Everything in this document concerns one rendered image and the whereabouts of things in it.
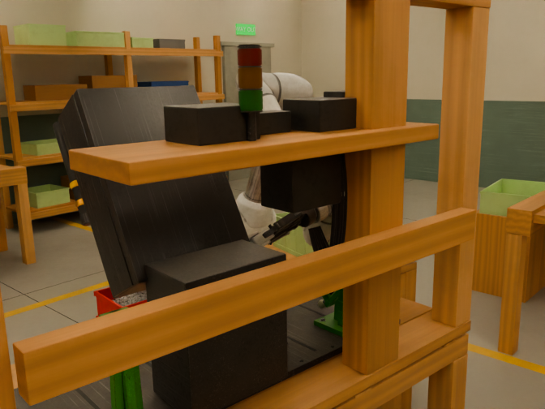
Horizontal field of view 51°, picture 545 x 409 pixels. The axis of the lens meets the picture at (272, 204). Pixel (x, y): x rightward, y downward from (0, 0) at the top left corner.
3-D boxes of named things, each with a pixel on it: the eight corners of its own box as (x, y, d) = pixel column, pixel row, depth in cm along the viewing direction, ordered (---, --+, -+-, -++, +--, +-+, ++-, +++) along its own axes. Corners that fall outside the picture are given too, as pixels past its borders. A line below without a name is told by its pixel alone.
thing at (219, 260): (152, 391, 145) (143, 263, 137) (246, 352, 164) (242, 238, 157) (192, 423, 131) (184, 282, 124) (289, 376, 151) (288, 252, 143)
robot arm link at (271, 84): (258, 89, 202) (288, 90, 211) (234, 59, 211) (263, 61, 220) (245, 118, 210) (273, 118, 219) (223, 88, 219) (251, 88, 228)
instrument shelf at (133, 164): (69, 170, 113) (67, 149, 112) (365, 132, 171) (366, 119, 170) (130, 187, 95) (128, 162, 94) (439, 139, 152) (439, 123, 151)
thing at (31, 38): (228, 191, 839) (222, 32, 790) (26, 236, 623) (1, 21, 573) (203, 187, 875) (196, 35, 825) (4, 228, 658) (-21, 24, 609)
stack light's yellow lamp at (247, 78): (233, 90, 119) (233, 67, 118) (252, 89, 122) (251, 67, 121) (248, 90, 115) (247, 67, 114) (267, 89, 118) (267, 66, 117)
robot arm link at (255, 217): (216, 230, 256) (256, 224, 270) (236, 251, 246) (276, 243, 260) (259, 65, 220) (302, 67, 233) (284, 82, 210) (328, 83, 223)
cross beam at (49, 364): (18, 393, 92) (11, 342, 90) (459, 235, 175) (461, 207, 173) (29, 406, 88) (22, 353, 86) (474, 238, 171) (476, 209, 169)
